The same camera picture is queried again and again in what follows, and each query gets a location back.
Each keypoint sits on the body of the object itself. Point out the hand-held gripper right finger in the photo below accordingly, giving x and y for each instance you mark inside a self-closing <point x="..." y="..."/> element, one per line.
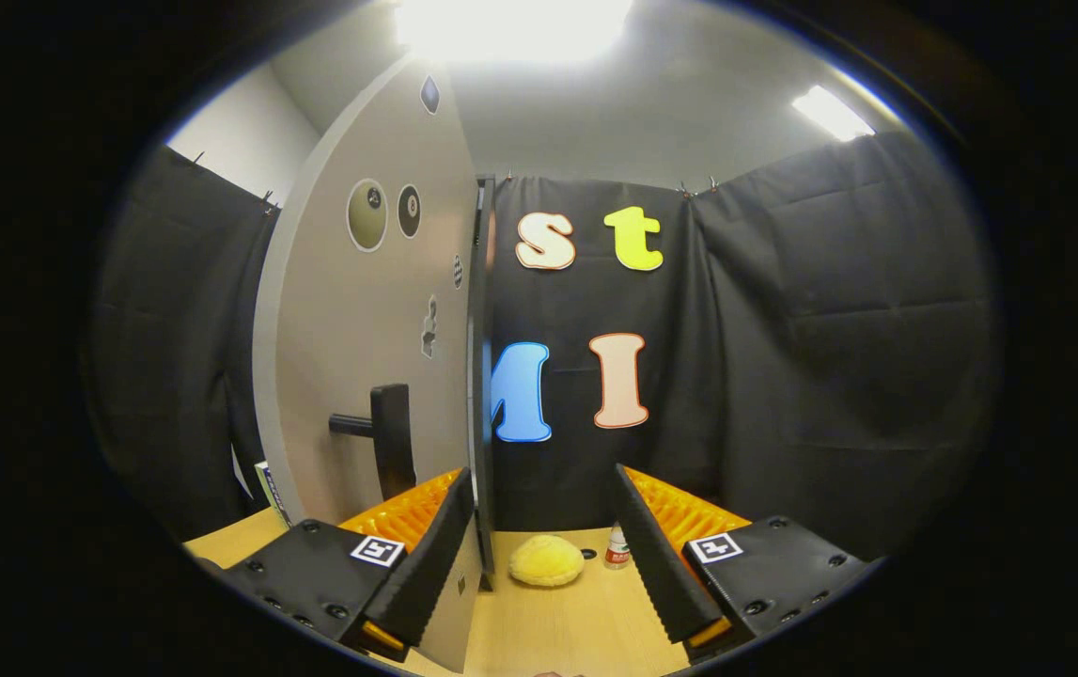
<point x="656" y="559"/>

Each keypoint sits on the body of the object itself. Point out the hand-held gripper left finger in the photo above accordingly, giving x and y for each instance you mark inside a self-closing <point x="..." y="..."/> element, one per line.
<point x="430" y="555"/>

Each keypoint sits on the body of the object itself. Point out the small white bottle red label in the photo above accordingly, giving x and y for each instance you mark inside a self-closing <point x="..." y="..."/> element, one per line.
<point x="617" y="550"/>

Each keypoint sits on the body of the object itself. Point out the black backdrop cloth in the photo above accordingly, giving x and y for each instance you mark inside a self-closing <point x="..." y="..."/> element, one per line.
<point x="830" y="329"/>

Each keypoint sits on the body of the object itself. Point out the yellow round sponge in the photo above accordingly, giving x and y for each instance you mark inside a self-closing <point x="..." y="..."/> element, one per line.
<point x="546" y="561"/>

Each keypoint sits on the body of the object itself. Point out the beige shoe cabinet door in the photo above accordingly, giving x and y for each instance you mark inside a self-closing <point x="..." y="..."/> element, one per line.
<point x="351" y="329"/>

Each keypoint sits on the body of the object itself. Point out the green and white book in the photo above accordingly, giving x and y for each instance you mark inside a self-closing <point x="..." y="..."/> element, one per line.
<point x="271" y="489"/>

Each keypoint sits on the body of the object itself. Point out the dark grey shoe cabinet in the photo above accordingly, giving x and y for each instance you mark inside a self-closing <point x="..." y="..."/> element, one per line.
<point x="484" y="376"/>

